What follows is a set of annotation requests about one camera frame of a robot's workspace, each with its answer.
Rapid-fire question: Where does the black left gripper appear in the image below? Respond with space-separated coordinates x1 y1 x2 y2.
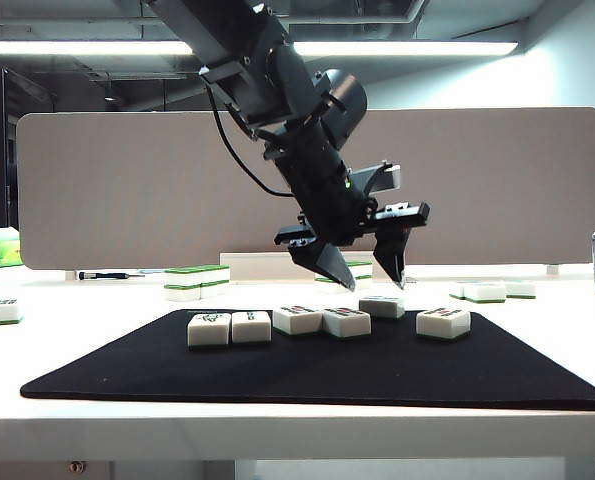
275 201 432 293

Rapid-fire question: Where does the beige desk divider panel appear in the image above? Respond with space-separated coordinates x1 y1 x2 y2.
16 107 595 271

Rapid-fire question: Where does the four-bamboo mahjong tile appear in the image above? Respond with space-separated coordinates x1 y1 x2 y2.
358 295 407 320

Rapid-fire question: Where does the black mouse mat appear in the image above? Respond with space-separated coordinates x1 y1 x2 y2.
20 308 595 412

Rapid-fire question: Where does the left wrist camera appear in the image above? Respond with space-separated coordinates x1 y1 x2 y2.
349 160 404 200

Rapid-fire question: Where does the two-bamboo mahjong tile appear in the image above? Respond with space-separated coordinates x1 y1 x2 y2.
230 310 273 346

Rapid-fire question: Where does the red and green bamboo tile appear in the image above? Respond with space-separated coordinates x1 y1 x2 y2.
321 307 373 340
271 305 324 336
415 307 472 341

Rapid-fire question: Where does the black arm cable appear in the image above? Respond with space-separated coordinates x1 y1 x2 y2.
204 79 296 199

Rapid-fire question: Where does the bird mahjong tile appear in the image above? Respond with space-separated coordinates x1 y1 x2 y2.
186 312 232 350

